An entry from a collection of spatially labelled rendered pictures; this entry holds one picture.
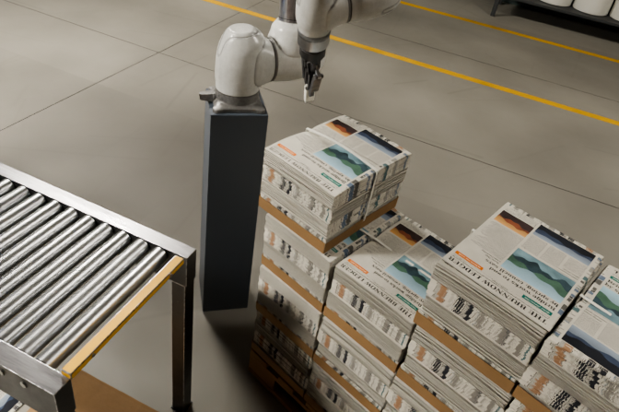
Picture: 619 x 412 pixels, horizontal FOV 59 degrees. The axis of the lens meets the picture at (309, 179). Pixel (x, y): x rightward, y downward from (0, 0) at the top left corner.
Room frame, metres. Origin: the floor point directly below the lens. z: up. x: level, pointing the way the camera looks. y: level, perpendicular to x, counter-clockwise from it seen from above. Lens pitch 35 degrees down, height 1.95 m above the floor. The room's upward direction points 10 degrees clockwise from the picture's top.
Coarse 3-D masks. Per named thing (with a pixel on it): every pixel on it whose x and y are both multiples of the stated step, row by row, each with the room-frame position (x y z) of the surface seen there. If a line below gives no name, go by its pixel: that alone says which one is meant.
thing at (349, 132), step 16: (320, 128) 1.55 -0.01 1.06; (336, 128) 1.56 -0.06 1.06; (352, 128) 1.58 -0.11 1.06; (368, 128) 1.60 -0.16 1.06; (352, 144) 1.49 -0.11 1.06; (368, 144) 1.50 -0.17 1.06; (384, 144) 1.52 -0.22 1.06; (384, 160) 1.42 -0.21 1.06; (400, 160) 1.45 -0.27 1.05; (384, 176) 1.40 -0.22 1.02; (400, 176) 1.48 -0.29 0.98; (384, 192) 1.43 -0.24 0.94
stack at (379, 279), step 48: (288, 240) 1.30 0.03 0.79; (384, 240) 1.33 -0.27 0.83; (432, 240) 1.37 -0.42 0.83; (288, 288) 1.28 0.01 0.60; (336, 288) 1.18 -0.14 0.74; (384, 288) 1.12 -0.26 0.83; (336, 336) 1.14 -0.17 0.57; (384, 336) 1.05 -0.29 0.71; (432, 336) 0.98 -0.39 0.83; (288, 384) 1.24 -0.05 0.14; (336, 384) 1.11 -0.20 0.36; (384, 384) 1.02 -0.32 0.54; (432, 384) 0.95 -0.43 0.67; (480, 384) 0.88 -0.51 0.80
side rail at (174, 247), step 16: (0, 176) 1.36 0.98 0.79; (16, 176) 1.36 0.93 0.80; (32, 192) 1.32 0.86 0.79; (48, 192) 1.32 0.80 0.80; (64, 192) 1.33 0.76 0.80; (64, 208) 1.28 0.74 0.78; (80, 208) 1.27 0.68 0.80; (96, 208) 1.28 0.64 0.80; (96, 224) 1.24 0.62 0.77; (112, 224) 1.22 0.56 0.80; (128, 224) 1.23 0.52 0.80; (144, 240) 1.18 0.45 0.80; (160, 240) 1.19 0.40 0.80; (176, 240) 1.20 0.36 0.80; (144, 256) 1.18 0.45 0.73; (192, 256) 1.16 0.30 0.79; (176, 272) 1.14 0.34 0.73; (192, 272) 1.16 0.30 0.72
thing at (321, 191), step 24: (288, 144) 1.42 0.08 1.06; (312, 144) 1.44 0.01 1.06; (264, 168) 1.38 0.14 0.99; (288, 168) 1.31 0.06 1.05; (312, 168) 1.32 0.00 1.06; (336, 168) 1.34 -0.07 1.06; (264, 192) 1.38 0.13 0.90; (288, 192) 1.32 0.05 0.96; (312, 192) 1.25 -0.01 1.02; (336, 192) 1.23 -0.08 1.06; (360, 192) 1.31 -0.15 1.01; (288, 216) 1.31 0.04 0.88; (312, 216) 1.25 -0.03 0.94; (336, 216) 1.23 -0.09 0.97
